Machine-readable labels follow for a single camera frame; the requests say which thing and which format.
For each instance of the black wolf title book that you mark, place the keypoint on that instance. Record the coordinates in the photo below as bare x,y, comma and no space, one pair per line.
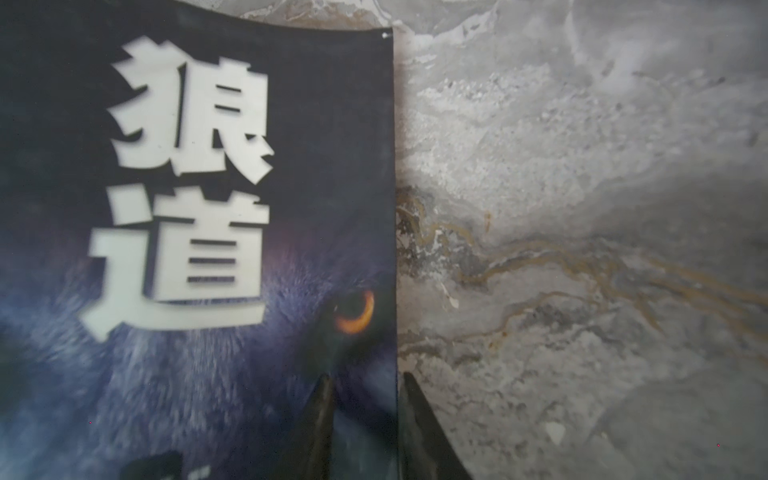
197,222

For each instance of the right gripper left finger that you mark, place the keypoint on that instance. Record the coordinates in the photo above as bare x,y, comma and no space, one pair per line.
307,454

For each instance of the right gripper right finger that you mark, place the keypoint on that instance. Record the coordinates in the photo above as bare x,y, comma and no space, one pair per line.
425,453

